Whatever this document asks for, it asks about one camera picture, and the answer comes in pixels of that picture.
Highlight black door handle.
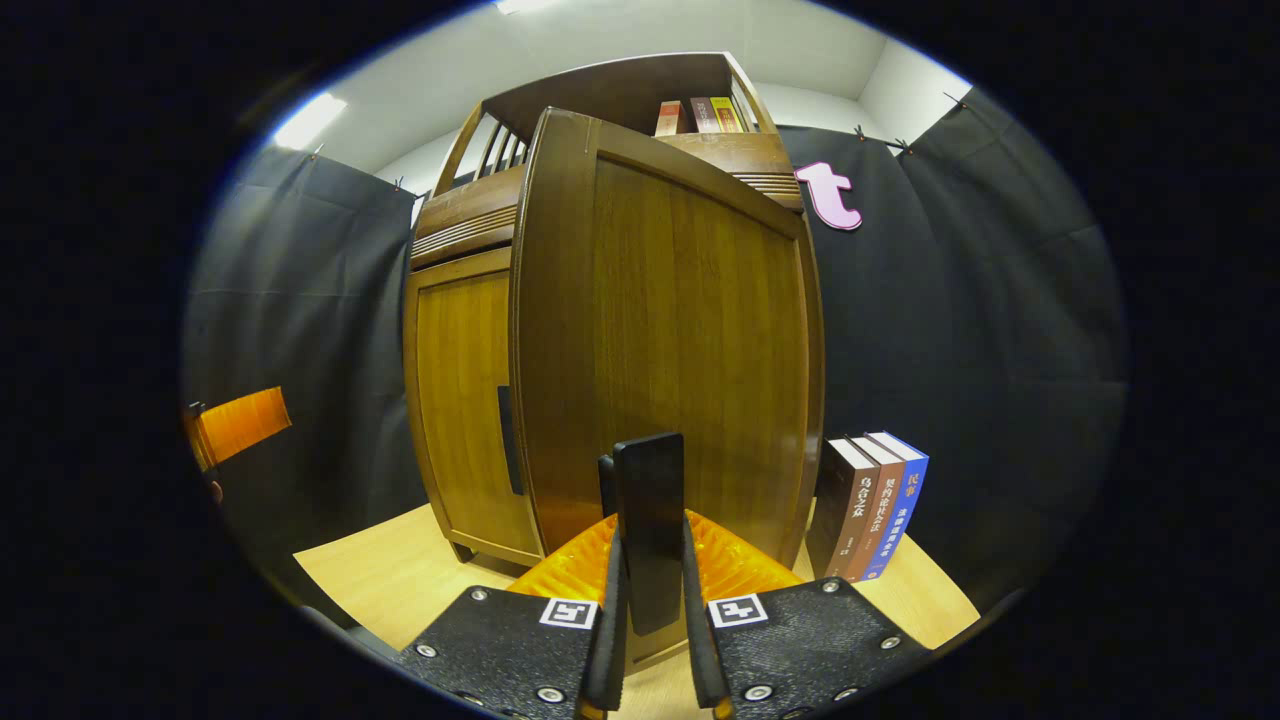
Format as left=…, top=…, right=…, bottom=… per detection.
left=598, top=432, right=687, bottom=638
left=497, top=385, right=526, bottom=498

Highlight long ceiling light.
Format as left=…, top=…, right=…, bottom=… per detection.
left=272, top=93, right=348, bottom=151

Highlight dark thick book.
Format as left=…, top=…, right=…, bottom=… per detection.
left=806, top=437, right=881, bottom=579

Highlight brown thick book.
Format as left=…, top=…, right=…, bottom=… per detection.
left=845, top=434, right=906, bottom=583

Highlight black backdrop cloth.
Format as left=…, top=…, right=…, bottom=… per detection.
left=182, top=85, right=1131, bottom=621

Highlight wooden cabinet door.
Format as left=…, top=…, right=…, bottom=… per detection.
left=403, top=247, right=546, bottom=569
left=508, top=107, right=826, bottom=673

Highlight blue thick book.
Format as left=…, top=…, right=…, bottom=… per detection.
left=862, top=431, right=930, bottom=582

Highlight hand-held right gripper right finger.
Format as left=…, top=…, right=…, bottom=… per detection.
left=682, top=508, right=936, bottom=720

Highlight wooden cabinet drawer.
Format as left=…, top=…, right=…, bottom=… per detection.
left=410, top=133, right=806, bottom=271

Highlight wooden double-door shoe cabinet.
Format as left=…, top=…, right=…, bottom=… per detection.
left=403, top=52, right=826, bottom=676

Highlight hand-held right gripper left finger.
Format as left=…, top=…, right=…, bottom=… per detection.
left=398, top=510, right=631, bottom=720

